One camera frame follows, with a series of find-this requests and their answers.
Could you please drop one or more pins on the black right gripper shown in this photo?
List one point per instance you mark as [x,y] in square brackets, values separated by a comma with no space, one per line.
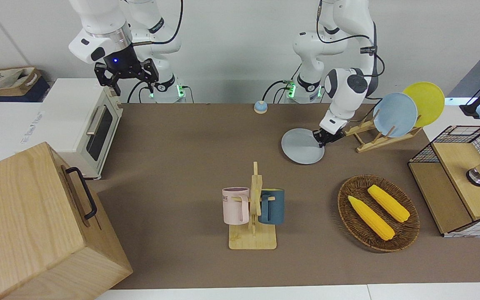
[121,60]

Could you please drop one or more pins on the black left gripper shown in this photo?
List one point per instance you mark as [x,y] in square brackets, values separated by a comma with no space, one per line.
[331,132]

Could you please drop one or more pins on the gray round plate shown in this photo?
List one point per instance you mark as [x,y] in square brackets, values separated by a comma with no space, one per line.
[300,146]

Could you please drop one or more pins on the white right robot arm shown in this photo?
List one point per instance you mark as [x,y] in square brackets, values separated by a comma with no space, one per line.
[98,25]

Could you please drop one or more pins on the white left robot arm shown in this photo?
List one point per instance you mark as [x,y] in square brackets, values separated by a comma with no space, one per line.
[342,102]

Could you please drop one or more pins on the wooden plate rack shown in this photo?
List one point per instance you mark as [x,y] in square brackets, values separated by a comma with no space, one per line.
[369,143]

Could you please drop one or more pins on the light blue plate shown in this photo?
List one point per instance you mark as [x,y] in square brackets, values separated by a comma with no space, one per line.
[395,114]

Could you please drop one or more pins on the yellow plate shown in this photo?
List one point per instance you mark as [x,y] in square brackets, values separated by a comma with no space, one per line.
[427,100]

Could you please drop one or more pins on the brown wicker basket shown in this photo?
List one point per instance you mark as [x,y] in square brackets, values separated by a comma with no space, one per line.
[348,208]

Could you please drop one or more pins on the blue call bell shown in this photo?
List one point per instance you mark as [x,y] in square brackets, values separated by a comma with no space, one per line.
[260,108]

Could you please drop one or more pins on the cream toaster oven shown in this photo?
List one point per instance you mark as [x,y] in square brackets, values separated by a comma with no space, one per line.
[65,116]

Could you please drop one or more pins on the blunt yellow corn cob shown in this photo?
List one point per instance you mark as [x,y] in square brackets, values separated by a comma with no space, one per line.
[388,203]

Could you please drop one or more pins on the dark blue mug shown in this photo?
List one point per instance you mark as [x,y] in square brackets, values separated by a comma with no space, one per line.
[274,208]

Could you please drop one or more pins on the pointed yellow corn cob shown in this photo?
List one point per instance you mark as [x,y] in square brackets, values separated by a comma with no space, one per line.
[371,218]

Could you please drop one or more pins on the dark blue bin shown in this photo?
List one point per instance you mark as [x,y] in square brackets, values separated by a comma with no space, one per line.
[36,93]

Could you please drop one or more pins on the brown table mat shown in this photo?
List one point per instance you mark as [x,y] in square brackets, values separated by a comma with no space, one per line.
[181,166]

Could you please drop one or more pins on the open cardboard box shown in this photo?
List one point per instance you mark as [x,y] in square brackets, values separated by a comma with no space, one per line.
[19,85]

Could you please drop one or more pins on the pink mug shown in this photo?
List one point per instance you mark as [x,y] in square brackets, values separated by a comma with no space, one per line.
[233,208]

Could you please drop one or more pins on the brown wooden base board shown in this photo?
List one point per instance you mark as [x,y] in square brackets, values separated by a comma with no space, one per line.
[436,196]

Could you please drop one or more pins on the wooden mug stand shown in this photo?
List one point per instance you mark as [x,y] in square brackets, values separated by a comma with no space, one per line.
[252,241]

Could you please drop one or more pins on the light wooden board lid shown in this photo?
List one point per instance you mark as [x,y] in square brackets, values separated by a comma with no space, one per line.
[456,166]

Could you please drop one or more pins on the large wooden box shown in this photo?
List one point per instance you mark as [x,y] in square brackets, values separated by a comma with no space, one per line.
[27,225]

